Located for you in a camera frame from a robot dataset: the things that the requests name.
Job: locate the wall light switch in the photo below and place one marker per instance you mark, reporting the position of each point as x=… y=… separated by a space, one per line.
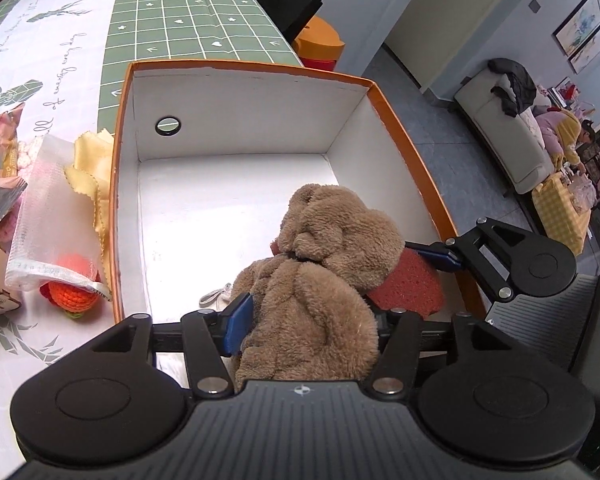
x=533 y=6

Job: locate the brown plush toy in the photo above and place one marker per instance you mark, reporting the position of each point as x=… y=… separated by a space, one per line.
x=320 y=310

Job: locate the small framed wall picture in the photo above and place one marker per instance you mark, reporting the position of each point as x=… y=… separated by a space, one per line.
x=589 y=50

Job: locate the white fluffy item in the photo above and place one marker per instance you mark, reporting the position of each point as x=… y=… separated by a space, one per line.
x=28 y=152

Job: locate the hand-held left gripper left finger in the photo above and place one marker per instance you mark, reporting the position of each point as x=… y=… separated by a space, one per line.
x=237 y=322

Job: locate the pink crochet item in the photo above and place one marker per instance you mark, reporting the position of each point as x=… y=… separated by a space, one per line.
x=5 y=234

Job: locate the foil snack bag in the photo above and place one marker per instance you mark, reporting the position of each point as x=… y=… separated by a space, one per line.
x=0 y=195

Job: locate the cream door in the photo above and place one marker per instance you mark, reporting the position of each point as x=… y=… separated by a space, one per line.
x=455 y=25

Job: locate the yellow checked cloth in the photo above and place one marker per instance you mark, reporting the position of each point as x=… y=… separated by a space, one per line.
x=562 y=215

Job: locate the beige sofa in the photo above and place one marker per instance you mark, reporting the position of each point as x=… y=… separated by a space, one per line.
x=500 y=125

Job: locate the large framed wall picture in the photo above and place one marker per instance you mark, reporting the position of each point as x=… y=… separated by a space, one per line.
x=580 y=20

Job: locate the orange crochet fruit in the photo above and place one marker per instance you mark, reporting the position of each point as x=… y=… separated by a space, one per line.
x=75 y=295

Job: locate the white mesh bag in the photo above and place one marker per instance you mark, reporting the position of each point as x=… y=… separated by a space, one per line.
x=45 y=220

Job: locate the black jacket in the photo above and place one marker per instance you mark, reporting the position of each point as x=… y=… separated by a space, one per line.
x=517 y=85

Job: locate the orange stool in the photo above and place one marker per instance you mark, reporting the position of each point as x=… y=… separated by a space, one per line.
x=320 y=40

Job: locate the orange cardboard box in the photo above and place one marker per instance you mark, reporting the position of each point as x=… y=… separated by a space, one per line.
x=205 y=200

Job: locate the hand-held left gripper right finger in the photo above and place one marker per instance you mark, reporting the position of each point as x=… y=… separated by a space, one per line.
x=382 y=325

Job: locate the white printed table runner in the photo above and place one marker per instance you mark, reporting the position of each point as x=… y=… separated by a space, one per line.
x=55 y=60

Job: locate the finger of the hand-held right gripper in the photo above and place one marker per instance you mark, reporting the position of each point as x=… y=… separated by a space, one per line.
x=435 y=256

